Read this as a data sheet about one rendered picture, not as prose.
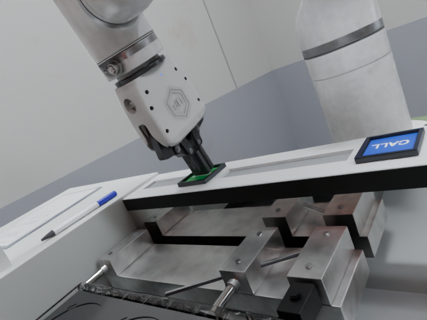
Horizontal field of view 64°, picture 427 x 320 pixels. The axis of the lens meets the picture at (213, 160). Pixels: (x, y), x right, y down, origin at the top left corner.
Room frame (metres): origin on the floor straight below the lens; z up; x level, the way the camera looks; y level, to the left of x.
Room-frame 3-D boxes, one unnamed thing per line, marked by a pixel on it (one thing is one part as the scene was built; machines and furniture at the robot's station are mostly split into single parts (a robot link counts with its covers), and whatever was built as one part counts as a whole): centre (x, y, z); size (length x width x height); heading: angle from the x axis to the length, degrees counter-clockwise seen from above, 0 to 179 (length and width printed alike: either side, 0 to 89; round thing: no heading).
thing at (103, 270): (0.46, 0.22, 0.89); 0.05 x 0.01 x 0.01; 138
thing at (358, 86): (0.53, -0.25, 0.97); 0.19 x 0.19 x 0.18
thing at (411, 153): (0.32, -0.17, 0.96); 0.06 x 0.06 x 0.01; 48
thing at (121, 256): (0.50, 0.18, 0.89); 0.08 x 0.03 x 0.03; 138
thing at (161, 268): (0.39, 0.06, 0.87); 0.36 x 0.08 x 0.03; 48
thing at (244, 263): (0.34, 0.00, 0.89); 0.08 x 0.03 x 0.03; 138
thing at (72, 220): (0.53, 0.23, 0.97); 0.14 x 0.01 x 0.01; 136
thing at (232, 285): (0.30, 0.04, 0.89); 0.05 x 0.01 x 0.01; 138
